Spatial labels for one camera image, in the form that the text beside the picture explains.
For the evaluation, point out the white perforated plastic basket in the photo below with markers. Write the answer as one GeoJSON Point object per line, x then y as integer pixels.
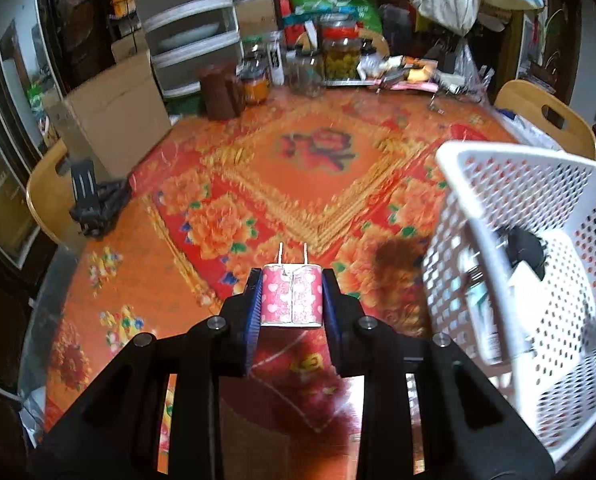
{"type": "Point", "coordinates": [510, 276]}

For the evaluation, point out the white power strip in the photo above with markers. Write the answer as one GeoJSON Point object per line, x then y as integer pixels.
{"type": "Point", "coordinates": [449, 80]}

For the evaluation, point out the far wooden chair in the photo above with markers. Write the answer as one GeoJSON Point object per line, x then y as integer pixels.
{"type": "Point", "coordinates": [376, 40]}

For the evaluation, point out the left wooden chair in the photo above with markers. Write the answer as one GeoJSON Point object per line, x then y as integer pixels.
{"type": "Point", "coordinates": [49, 197]}

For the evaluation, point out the empty glass jar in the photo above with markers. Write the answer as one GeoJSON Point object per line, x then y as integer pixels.
{"type": "Point", "coordinates": [307, 73]}

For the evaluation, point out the white and blue paper bag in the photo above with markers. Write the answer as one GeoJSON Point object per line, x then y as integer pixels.
{"type": "Point", "coordinates": [525, 132]}

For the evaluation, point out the black phone stand mount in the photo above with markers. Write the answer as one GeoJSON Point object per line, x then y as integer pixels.
{"type": "Point", "coordinates": [97, 205]}

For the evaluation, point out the glass jar with pickles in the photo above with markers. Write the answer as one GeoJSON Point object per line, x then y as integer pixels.
{"type": "Point", "coordinates": [341, 53]}

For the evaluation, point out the white label bottle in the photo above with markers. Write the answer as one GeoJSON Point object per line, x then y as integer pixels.
{"type": "Point", "coordinates": [275, 49]}

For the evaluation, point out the red floral tablecloth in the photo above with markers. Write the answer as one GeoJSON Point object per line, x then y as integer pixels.
{"type": "Point", "coordinates": [352, 174]}

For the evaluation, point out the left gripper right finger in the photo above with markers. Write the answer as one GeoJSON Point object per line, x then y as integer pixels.
{"type": "Point", "coordinates": [469, 430]}

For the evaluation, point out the white folding plug charger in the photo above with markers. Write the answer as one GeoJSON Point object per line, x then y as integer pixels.
{"type": "Point", "coordinates": [480, 310]}

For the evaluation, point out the large white power adapter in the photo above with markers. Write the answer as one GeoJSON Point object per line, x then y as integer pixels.
{"type": "Point", "coordinates": [549, 312]}

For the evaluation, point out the white plastic drawer tower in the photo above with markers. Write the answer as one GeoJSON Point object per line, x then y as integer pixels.
{"type": "Point", "coordinates": [186, 36]}

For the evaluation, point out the white pink-wrapped plug charger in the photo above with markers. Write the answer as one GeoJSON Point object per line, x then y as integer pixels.
{"type": "Point", "coordinates": [292, 293]}

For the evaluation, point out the right wooden chair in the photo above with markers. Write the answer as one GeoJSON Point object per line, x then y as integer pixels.
{"type": "Point", "coordinates": [549, 114]}

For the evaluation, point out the black power adapter with cable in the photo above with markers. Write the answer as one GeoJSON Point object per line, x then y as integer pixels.
{"type": "Point", "coordinates": [521, 245]}

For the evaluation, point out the wooden chair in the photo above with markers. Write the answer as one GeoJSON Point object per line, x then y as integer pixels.
{"type": "Point", "coordinates": [49, 197]}
{"type": "Point", "coordinates": [376, 40]}
{"type": "Point", "coordinates": [549, 114]}

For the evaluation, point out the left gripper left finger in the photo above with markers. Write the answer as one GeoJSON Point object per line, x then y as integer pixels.
{"type": "Point", "coordinates": [154, 411]}

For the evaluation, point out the orange jam jar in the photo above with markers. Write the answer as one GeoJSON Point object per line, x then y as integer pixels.
{"type": "Point", "coordinates": [256, 86]}

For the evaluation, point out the cardboard box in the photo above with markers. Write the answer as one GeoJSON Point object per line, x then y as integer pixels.
{"type": "Point", "coordinates": [115, 118]}

